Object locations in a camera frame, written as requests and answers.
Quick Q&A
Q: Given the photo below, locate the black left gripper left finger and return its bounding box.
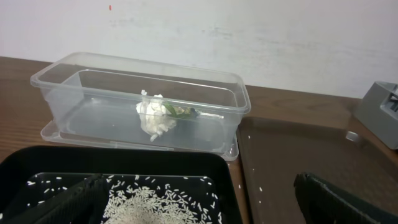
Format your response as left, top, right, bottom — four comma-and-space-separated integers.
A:
1, 174, 109, 224

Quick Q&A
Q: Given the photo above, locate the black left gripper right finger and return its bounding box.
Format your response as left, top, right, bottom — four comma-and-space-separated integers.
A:
294, 172, 397, 224

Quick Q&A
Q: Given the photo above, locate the white tissue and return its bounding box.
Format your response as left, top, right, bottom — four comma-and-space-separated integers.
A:
136, 90, 177, 142

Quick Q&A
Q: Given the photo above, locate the yellow green snack wrapper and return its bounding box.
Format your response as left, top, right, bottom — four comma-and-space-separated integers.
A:
163, 103, 198, 119

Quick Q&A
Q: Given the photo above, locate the grey dishwasher rack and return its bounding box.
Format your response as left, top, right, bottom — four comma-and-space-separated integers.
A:
354, 82, 397, 150

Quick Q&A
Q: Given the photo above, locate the pile of white rice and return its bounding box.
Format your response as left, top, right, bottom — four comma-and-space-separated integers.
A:
24, 174, 223, 224

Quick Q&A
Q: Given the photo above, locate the black plastic tray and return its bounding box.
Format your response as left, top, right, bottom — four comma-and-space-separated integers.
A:
1, 146, 242, 224

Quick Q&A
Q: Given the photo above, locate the dark brown serving tray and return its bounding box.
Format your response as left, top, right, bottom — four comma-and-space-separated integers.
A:
238, 118, 397, 223

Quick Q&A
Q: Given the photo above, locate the clear plastic container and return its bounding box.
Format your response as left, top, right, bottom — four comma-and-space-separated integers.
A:
30, 52, 251, 154

